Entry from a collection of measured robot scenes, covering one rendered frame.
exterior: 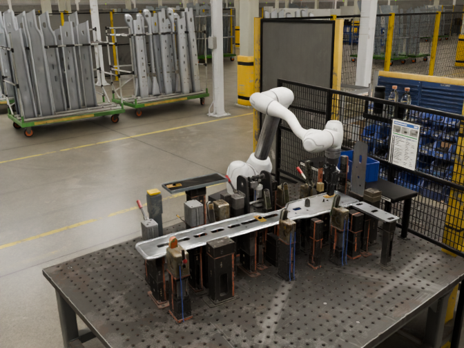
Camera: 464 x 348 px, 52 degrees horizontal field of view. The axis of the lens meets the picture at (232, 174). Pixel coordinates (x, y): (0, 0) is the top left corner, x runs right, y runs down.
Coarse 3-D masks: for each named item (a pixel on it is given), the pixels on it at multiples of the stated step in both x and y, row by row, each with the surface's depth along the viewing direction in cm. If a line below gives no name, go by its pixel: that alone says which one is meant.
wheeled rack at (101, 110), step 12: (96, 36) 941; (12, 48) 773; (0, 60) 851; (108, 72) 931; (12, 84) 812; (120, 84) 900; (84, 108) 905; (96, 108) 919; (108, 108) 910; (120, 108) 919; (12, 120) 860; (24, 120) 823; (36, 120) 831; (48, 120) 836; (60, 120) 848; (24, 132) 826
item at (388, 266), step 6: (384, 222) 267; (390, 222) 264; (384, 228) 268; (390, 228) 265; (384, 234) 269; (390, 234) 267; (384, 240) 270; (390, 240) 269; (384, 246) 271; (390, 246) 272; (384, 252) 272; (390, 252) 273; (384, 258) 273; (390, 258) 273; (378, 264) 276; (384, 264) 274; (390, 264) 275; (390, 270) 271
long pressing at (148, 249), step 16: (336, 192) 304; (288, 208) 281; (304, 208) 281; (320, 208) 280; (208, 224) 260; (224, 224) 261; (240, 224) 260; (256, 224) 260; (272, 224) 261; (144, 240) 243; (160, 240) 244; (192, 240) 243; (208, 240) 243; (144, 256) 229; (160, 256) 229
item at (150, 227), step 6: (144, 222) 250; (150, 222) 251; (156, 222) 250; (144, 228) 248; (150, 228) 247; (156, 228) 249; (144, 234) 250; (150, 234) 248; (156, 234) 250; (144, 264) 260; (150, 288) 256
